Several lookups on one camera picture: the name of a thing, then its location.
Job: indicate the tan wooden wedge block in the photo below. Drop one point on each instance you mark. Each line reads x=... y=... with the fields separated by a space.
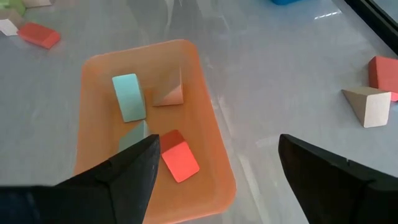
x=171 y=96

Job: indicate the light blue rectangular block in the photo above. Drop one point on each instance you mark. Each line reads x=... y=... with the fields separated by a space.
x=129 y=98

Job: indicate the blue plastic bin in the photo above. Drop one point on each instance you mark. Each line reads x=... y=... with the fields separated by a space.
x=284 y=2

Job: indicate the tan long wooden block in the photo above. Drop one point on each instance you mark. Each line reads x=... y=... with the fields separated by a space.
x=35 y=3

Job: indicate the orange plastic bin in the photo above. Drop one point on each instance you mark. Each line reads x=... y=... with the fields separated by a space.
x=202 y=193

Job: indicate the green cube block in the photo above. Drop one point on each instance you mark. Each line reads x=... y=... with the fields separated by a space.
x=15 y=6

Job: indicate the pale-ended wooden wedge block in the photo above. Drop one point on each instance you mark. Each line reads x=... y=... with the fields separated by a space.
x=373 y=109

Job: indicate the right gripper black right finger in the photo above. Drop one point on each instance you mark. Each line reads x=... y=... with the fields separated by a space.
x=317 y=180

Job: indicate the small tan cube block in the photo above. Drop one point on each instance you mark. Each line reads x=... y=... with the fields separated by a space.
x=7 y=27

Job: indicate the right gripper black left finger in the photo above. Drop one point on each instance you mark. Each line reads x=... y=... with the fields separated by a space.
x=133 y=174

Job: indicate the grey-green wedge block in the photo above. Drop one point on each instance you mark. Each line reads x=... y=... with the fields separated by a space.
x=133 y=138

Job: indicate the red rectangular block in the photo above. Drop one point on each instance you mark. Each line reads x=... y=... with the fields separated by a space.
x=385 y=73
x=37 y=33
x=180 y=161

